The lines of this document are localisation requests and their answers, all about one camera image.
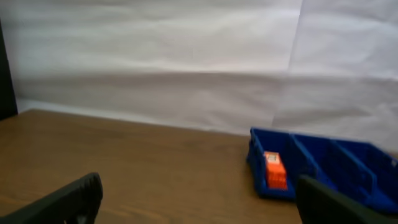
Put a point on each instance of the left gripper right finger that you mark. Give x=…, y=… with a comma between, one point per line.
x=326, y=205

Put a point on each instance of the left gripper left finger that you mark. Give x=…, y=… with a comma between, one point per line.
x=68, y=202

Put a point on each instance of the blue tray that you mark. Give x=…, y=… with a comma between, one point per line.
x=342, y=161

